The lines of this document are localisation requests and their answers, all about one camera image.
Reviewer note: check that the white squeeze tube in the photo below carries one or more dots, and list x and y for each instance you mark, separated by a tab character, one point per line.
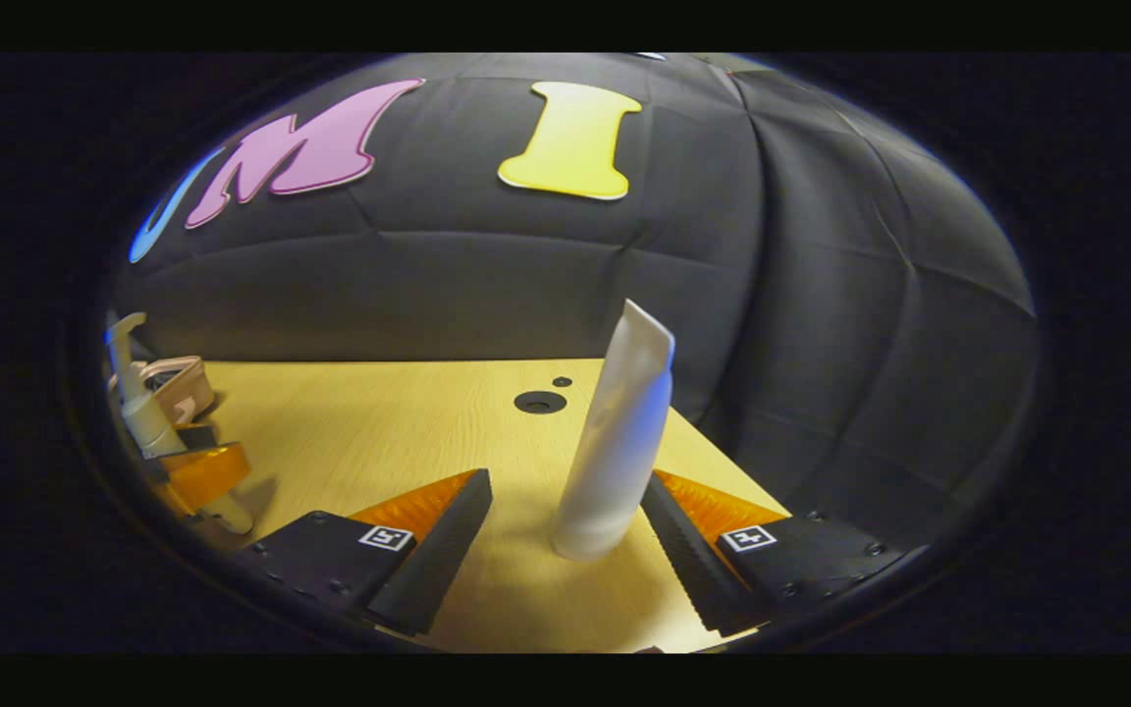
615	442

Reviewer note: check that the black table grommet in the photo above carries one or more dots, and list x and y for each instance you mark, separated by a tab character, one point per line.
540	403

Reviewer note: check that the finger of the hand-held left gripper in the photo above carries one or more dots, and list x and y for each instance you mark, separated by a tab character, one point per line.
202	471

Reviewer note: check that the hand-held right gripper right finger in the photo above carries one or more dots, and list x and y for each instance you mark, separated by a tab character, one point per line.
693	565

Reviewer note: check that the white pump bottle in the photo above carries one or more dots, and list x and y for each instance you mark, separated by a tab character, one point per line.
148	422

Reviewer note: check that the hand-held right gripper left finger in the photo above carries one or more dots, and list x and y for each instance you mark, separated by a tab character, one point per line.
438	560

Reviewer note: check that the black backdrop cloth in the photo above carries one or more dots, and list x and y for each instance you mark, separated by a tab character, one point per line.
487	275

